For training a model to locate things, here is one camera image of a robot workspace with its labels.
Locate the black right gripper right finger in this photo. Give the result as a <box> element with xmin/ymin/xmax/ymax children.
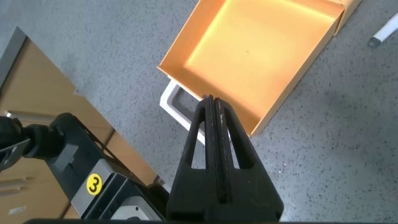
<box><xmin>214</xmin><ymin>98</ymin><xmax>284</xmax><ymax>222</ymax></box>

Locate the yellow drawer cabinet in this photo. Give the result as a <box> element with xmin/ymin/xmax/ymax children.
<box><xmin>333</xmin><ymin>0</ymin><xmax>363</xmax><ymax>35</ymax></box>

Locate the white pen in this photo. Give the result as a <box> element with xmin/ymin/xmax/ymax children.
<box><xmin>368</xmin><ymin>12</ymin><xmax>398</xmax><ymax>49</ymax></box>

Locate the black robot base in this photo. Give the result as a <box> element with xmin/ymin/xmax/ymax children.
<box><xmin>46</xmin><ymin>112</ymin><xmax>170</xmax><ymax>222</ymax></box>

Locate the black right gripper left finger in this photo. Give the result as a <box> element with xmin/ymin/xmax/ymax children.
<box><xmin>166</xmin><ymin>95</ymin><xmax>220</xmax><ymax>222</ymax></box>

